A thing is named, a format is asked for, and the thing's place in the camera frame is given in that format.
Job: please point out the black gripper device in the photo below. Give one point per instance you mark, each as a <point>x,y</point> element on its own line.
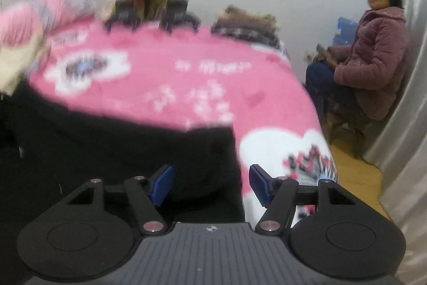
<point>125,14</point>
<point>178,14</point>

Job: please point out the dark wooden stool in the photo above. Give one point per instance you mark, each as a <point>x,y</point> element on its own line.
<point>347,128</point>

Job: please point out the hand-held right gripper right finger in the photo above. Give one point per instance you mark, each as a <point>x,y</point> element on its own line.
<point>262,186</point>

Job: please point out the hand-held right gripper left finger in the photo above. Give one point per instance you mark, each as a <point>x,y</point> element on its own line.
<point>163,184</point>

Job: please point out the stack of folded clothes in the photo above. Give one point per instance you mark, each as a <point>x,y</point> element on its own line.
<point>245,24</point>

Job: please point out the black sweater with white print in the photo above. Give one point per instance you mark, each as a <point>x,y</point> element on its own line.
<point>116,144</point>

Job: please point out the pink floral blanket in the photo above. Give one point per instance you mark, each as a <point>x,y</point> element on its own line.
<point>166,71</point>

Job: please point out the grey curtain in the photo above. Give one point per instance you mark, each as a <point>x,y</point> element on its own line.
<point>407,104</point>

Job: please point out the pink and grey quilt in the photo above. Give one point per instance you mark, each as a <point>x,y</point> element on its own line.
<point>43,11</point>

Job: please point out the cream fleece garment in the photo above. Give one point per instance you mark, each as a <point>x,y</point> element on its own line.
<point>16,61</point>

